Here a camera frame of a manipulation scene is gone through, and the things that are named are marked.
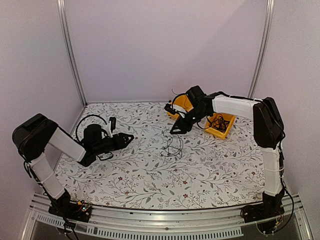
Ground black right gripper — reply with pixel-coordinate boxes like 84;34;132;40
170;106;210;135

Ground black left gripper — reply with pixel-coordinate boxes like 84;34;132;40
93;133;134;156

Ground black cable pile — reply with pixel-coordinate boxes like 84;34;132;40
159;128;185;161

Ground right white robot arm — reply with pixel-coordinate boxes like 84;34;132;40
164;86;286;197

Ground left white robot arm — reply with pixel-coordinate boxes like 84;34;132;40
11;113;134;217

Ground left yellow plastic bin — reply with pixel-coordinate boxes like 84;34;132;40
168;94;193;118

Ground yellow plastic bin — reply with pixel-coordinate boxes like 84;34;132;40
204;113;236;140
168;94;193;118

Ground right yellow plastic bin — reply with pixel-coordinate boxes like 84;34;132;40
204;113;236;140

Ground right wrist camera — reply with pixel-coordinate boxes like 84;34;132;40
164;103;180;119

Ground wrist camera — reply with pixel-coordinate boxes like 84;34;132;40
164;103;180;119
104;117;116;138

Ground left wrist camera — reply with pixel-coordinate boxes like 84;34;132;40
104;117;116;138

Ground right arm black hose cable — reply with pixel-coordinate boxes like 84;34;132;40
171;92;188;111

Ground arm black hose cable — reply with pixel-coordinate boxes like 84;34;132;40
74;114;108;142
171;92;188;111

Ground left arm black hose cable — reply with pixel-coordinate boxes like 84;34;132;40
74;114;108;142

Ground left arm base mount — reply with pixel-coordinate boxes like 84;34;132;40
48;200;93;223

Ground aluminium front rail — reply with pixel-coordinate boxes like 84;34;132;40
20;193;314;240

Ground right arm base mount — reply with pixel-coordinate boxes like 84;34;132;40
240;192;285;235

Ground left aluminium frame post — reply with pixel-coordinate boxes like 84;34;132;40
56;0;88;107

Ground aluminium frame post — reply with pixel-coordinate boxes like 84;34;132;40
56;0;88;107
247;0;275;99

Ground right aluminium frame post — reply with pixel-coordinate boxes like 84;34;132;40
247;0;275;99

